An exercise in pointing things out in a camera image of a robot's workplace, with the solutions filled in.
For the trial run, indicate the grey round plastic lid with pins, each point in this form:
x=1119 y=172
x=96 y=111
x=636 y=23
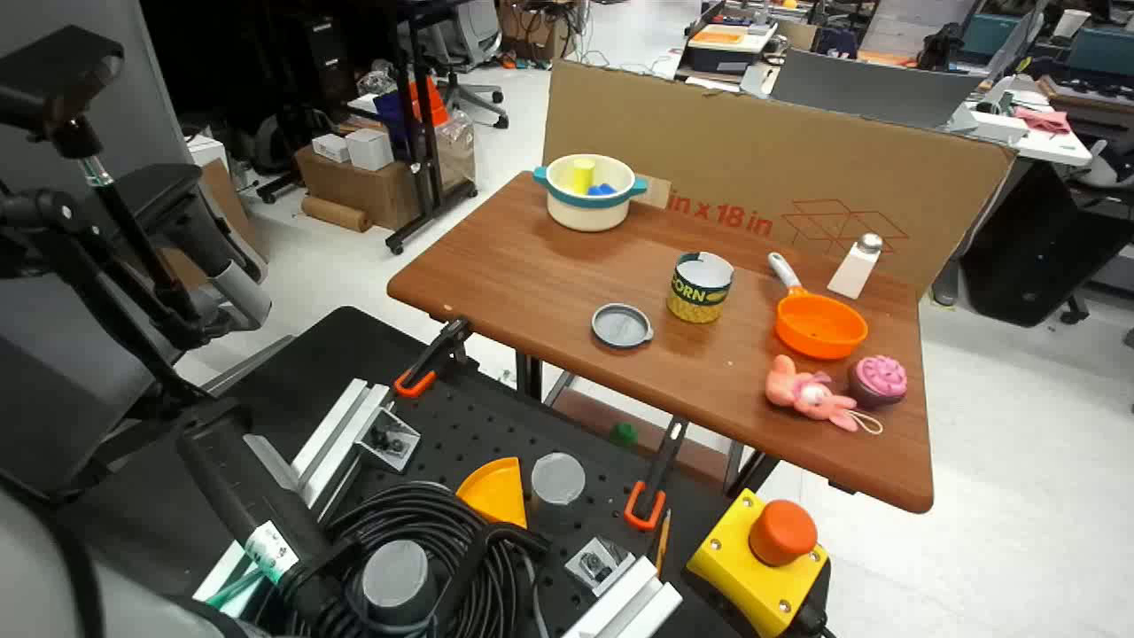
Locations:
x=621 y=322

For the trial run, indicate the grey rounded robot base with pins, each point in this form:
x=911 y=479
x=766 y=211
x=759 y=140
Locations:
x=48 y=579

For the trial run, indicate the pink plush toy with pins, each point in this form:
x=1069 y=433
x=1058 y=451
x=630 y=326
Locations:
x=795 y=390

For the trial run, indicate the white shaker bottle grey cap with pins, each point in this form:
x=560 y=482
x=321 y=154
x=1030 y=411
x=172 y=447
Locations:
x=852 y=269

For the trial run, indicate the wooden table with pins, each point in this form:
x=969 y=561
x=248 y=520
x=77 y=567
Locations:
x=544 y=286

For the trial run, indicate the green knob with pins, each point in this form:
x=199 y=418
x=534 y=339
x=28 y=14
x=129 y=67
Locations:
x=626 y=433

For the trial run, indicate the yellow corn can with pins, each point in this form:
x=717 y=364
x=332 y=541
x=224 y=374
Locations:
x=697 y=302

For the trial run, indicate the blue toy block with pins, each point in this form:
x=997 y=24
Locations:
x=604 y=190

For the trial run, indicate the yellow toy block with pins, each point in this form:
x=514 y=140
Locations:
x=579 y=179

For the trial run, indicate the light grey cylinder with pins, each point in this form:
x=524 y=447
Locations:
x=559 y=479

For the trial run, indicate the orange plastic wedge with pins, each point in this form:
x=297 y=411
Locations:
x=498 y=496

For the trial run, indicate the small black white tag plate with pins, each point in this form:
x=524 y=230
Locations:
x=390 y=440
x=602 y=566

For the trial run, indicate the large cardboard box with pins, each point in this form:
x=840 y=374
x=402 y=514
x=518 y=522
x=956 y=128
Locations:
x=378 y=190

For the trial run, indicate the black floor stand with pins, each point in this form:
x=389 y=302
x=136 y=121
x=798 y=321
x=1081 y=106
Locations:
x=428 y=128

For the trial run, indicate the black perforated breadboard table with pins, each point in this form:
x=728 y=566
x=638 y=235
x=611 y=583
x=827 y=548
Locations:
x=332 y=354

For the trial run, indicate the brown cardboard board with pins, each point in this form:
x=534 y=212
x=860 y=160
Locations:
x=766 y=154

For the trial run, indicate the white small box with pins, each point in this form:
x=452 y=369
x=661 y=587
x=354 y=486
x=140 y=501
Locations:
x=356 y=146

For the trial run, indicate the yellow emergency stop button box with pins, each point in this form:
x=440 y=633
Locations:
x=746 y=571

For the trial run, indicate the dark grey cylinder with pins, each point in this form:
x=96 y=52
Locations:
x=395 y=579

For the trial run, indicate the pink frosted toy donut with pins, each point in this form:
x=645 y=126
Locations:
x=880 y=379

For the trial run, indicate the small brown cardboard box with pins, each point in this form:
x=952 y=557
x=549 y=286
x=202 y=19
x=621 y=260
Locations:
x=224 y=198

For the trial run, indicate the black foam tube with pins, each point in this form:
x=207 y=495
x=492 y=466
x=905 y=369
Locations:
x=237 y=482

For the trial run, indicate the grey flat panel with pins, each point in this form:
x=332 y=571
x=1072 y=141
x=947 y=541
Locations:
x=875 y=89

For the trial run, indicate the white desk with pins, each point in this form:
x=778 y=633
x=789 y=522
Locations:
x=1040 y=141

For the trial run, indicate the pink item on desk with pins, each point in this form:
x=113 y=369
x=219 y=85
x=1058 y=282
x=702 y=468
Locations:
x=1046 y=121

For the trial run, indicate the aluminium extrusion rail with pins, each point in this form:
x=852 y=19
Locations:
x=626 y=605
x=341 y=436

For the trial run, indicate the black camera on stand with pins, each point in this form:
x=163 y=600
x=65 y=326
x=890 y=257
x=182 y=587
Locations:
x=56 y=76

